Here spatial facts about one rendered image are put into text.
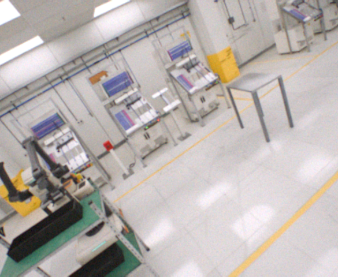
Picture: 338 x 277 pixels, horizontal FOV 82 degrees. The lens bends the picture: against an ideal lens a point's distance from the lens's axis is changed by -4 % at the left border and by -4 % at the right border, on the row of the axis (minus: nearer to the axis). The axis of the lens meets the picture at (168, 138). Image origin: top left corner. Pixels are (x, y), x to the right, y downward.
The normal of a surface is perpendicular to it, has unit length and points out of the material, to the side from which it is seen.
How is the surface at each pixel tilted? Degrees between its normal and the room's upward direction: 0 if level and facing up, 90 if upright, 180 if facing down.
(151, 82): 90
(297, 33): 90
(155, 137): 90
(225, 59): 90
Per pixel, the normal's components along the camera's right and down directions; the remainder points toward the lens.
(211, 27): 0.39, 0.22
